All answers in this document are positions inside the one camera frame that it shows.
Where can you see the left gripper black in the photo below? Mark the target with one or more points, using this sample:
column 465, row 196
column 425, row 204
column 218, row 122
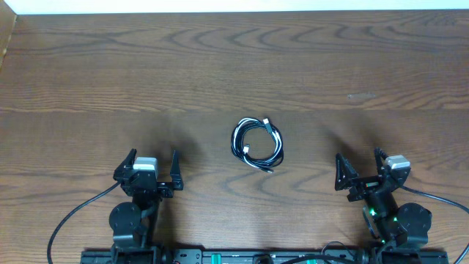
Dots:
column 166, row 191

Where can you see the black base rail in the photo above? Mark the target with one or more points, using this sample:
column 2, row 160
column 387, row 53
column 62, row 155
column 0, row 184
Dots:
column 198, row 256

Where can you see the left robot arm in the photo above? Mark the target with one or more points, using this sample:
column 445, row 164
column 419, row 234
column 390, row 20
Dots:
column 133, row 222

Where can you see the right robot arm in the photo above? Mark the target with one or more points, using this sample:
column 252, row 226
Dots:
column 406, row 225

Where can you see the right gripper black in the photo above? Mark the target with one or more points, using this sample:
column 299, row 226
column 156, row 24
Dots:
column 364, row 185

